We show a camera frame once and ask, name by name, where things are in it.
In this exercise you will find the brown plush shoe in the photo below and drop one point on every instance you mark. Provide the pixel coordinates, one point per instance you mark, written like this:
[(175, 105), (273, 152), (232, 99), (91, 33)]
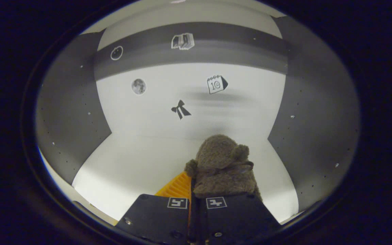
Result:
[(221, 163)]

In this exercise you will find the grey shoe cabinet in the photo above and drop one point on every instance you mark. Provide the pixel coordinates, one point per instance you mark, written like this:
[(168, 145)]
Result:
[(148, 153)]

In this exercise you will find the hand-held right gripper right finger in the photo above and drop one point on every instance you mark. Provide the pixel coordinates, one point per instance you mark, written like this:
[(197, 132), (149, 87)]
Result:
[(237, 217)]

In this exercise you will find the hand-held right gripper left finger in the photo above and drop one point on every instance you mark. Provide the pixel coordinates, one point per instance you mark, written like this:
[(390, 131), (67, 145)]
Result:
[(155, 217)]

